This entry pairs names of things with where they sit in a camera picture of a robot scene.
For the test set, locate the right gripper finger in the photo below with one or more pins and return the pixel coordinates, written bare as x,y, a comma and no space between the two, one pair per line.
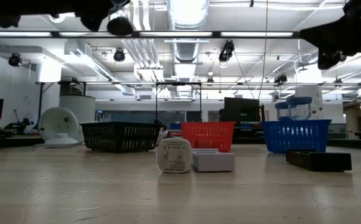
333,45
330,29

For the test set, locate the black small chip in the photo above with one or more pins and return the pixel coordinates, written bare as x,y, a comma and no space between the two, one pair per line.
320,161

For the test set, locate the teal and white charger cube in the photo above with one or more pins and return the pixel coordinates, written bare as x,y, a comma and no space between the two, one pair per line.
174,155

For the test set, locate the white digital clock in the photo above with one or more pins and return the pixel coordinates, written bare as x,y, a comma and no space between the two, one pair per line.
213,161

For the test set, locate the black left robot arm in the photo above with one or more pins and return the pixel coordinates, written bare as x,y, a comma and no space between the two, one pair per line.
3,12

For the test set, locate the black ceiling spotlight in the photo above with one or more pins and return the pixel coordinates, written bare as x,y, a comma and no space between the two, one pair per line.
280,78
119,55
226,51
14,60

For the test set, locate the white tall cabinet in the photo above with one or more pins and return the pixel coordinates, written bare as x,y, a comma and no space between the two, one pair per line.
317,105

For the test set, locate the white hanging light box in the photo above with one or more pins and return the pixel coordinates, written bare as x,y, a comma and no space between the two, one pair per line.
48,73

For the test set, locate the blue plastic basket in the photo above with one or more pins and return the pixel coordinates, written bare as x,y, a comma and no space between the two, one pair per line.
295,133

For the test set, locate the black overhead light bar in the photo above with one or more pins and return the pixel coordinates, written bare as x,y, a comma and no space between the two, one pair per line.
216,34

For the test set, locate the black computer monitor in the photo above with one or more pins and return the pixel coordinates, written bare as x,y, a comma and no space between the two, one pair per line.
241,109

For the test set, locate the white desk fan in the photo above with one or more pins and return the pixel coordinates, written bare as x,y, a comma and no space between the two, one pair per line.
57,123

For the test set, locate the black plastic basket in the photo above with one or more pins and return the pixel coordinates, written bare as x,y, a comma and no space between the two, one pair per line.
118,135

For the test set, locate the red plastic basket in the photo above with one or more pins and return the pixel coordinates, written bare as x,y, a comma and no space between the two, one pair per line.
208,133

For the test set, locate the silver round ventilation duct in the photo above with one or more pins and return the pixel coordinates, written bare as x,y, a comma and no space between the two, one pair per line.
186,46

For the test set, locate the white wall plug charger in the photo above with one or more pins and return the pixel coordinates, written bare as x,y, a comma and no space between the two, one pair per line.
163,134

